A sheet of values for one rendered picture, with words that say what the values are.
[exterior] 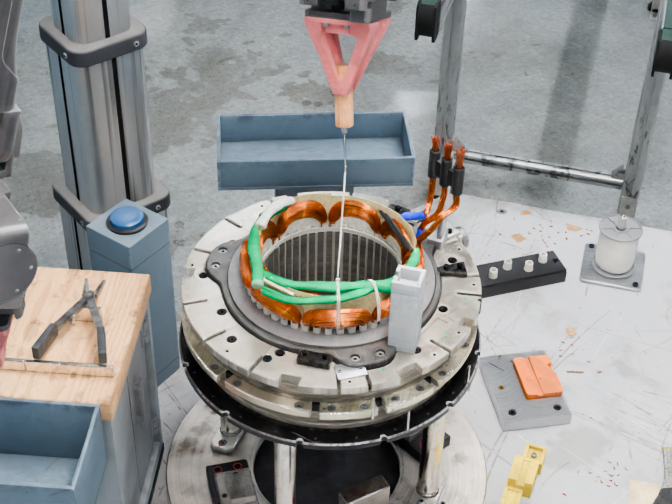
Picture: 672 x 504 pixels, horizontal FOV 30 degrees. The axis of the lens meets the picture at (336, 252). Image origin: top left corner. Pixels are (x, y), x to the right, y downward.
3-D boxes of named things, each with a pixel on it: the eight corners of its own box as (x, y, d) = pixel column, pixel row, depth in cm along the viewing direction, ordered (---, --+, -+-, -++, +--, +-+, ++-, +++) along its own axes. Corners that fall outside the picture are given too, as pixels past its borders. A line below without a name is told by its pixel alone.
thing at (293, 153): (394, 274, 183) (405, 110, 165) (402, 325, 175) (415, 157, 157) (224, 280, 182) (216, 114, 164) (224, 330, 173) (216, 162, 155)
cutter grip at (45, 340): (39, 360, 126) (37, 349, 125) (32, 358, 126) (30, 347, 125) (59, 335, 129) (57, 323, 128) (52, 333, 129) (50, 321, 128)
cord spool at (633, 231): (632, 282, 182) (641, 244, 178) (589, 274, 183) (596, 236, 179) (636, 256, 187) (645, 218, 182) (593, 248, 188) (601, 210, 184)
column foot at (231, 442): (252, 419, 158) (252, 414, 157) (230, 456, 153) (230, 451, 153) (230, 412, 159) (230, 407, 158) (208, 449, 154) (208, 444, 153)
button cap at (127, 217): (150, 218, 151) (150, 212, 151) (128, 235, 149) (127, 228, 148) (126, 206, 153) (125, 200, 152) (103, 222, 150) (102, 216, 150)
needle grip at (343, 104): (354, 127, 120) (353, 65, 118) (337, 128, 120) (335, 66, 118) (351, 124, 122) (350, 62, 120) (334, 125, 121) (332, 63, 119)
